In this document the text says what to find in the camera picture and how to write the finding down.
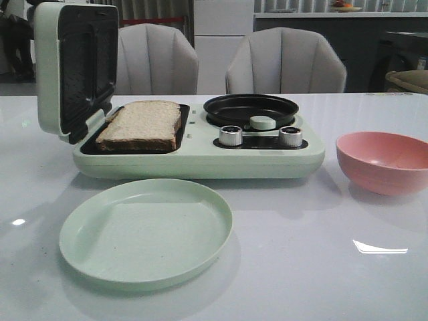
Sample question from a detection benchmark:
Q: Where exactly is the right grey chair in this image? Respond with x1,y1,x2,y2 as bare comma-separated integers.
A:
225,27,347,94

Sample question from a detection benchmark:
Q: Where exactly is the green breakfast maker base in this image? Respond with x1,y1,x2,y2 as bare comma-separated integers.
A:
73,104,325,179

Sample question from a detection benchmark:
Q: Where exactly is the left grey chair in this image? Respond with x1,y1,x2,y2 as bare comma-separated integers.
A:
115,23,199,95

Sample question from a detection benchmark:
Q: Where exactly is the tan cushion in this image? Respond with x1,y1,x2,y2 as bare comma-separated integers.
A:
385,70,427,94

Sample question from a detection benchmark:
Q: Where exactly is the black round frying pan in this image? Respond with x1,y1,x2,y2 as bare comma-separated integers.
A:
203,94,299,132

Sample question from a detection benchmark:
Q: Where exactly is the dark counter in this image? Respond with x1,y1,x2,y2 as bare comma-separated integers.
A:
254,12,427,92

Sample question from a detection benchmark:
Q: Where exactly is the green breakfast maker lid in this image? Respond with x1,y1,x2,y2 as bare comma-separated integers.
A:
34,2,118,144

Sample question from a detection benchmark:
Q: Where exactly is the light green plate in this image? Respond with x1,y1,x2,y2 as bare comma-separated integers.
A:
59,179,233,291

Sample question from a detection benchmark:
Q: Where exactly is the silver control knob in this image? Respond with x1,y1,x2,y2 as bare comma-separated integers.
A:
278,126,303,148
219,125,243,147

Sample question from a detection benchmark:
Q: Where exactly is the pink bowl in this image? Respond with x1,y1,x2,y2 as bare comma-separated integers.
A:
336,132,427,196

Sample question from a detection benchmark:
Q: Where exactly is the left silver control knob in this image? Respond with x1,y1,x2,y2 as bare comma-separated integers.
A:
219,125,243,147

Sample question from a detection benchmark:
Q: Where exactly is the bread slice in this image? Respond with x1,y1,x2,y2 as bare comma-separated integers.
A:
105,110,120,123
96,100,181,151

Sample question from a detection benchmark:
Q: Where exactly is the right silver control knob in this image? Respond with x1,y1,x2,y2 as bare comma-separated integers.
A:
278,126,303,148

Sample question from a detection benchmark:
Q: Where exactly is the fruit plate on counter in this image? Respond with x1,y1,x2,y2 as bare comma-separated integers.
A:
330,0,362,13

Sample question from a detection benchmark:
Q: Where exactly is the white cabinet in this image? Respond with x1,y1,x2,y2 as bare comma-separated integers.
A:
193,1,254,94

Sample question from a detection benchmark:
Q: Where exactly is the grey chair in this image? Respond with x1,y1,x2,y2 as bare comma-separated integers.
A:
225,27,347,94
115,23,199,95

